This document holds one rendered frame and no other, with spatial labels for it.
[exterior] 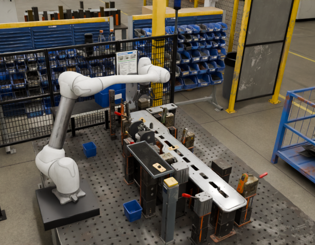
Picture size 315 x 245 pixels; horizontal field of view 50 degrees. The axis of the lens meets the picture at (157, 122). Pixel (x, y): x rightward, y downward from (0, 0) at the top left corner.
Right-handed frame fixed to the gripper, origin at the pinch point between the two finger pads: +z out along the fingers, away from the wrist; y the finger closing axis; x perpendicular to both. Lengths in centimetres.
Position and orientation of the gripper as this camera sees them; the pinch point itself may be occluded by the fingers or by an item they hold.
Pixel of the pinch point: (144, 106)
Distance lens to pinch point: 278.7
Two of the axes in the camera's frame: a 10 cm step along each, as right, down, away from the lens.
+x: -5.0, -4.3, 7.5
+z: -0.3, 8.8, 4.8
